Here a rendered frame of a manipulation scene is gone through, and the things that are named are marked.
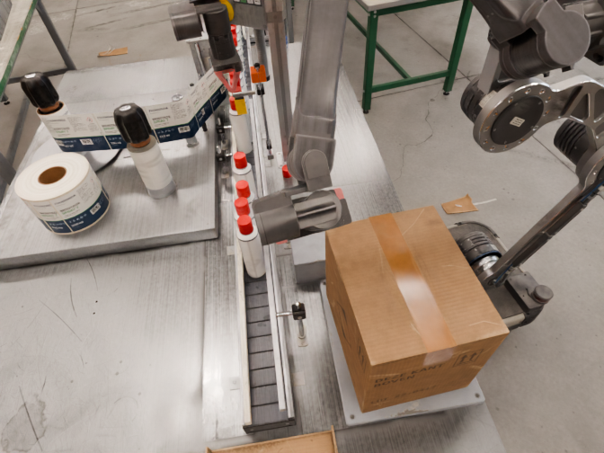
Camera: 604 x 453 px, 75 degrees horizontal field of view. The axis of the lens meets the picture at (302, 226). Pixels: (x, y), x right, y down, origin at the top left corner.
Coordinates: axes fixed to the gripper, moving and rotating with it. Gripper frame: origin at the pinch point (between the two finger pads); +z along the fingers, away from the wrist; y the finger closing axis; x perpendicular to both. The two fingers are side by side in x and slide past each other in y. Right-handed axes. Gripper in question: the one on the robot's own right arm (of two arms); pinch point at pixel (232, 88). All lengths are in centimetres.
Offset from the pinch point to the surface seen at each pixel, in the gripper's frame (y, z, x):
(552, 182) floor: -34, 122, 179
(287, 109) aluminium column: -10.4, 16.2, 16.0
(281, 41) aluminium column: -10.1, -4.7, 16.5
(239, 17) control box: -16.4, -10.4, 7.1
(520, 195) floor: -31, 122, 155
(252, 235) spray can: 35.7, 16.7, -4.9
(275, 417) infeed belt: 70, 34, -10
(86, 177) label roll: -3.1, 18.7, -45.3
